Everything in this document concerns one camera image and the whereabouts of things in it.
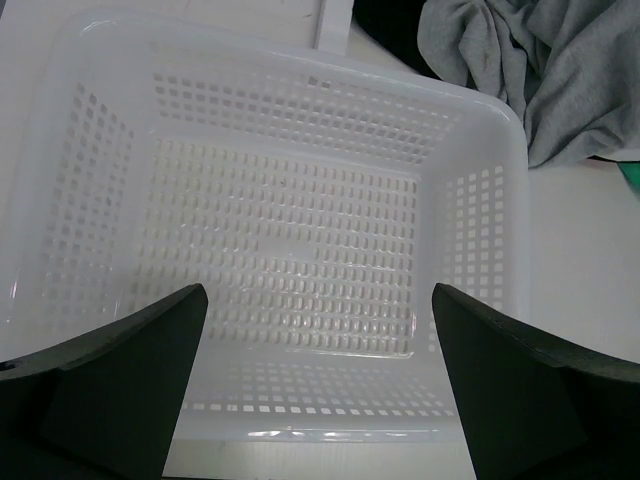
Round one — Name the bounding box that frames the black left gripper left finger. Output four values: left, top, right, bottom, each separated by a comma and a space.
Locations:
1, 284, 208, 479

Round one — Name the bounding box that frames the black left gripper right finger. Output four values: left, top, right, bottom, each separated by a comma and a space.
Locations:
432, 284, 639, 479

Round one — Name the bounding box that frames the grey tank top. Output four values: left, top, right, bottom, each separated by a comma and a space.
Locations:
417, 1, 639, 168

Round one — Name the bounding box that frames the green tank top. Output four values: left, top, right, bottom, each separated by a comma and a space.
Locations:
618, 162, 640, 199

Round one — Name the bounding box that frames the white plastic perforated basket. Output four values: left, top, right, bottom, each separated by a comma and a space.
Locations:
1, 8, 530, 443

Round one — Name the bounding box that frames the black garment on table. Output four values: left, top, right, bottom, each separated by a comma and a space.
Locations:
352, 0, 440, 80

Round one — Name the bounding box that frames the white clothes rack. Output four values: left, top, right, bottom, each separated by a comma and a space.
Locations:
314, 0, 354, 56

